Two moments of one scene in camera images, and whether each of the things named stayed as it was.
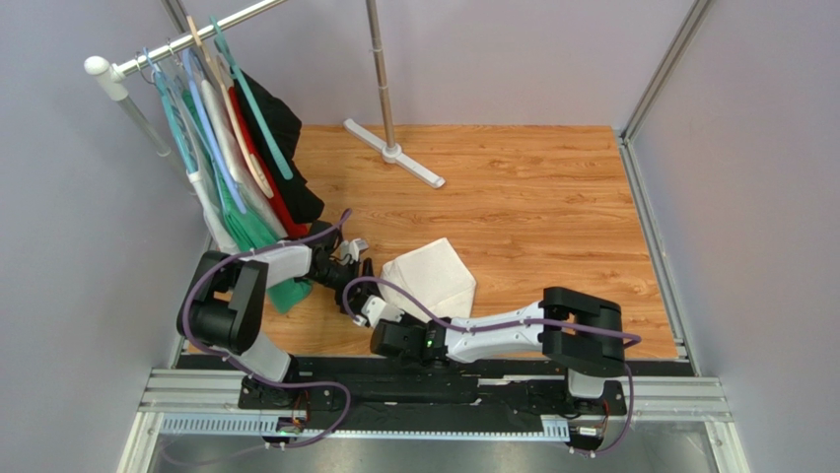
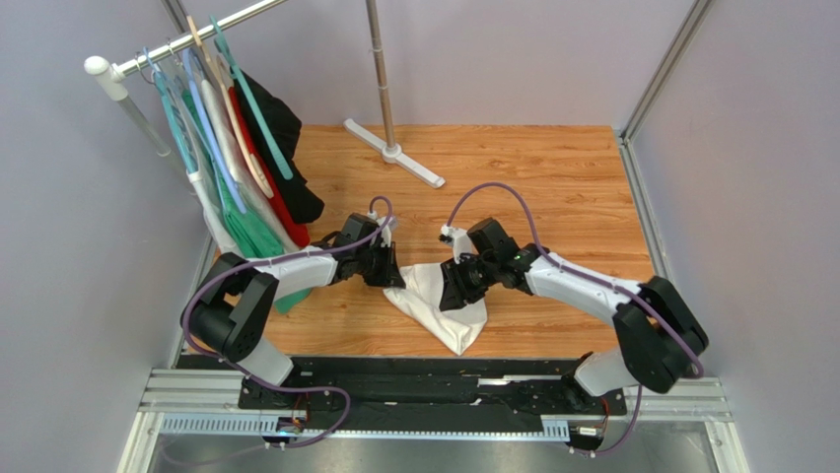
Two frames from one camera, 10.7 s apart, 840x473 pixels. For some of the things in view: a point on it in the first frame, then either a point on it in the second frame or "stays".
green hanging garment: x=245 y=231 stays
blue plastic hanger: x=210 y=127 stays
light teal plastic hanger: x=174 y=118 stays
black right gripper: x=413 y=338 -> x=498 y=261
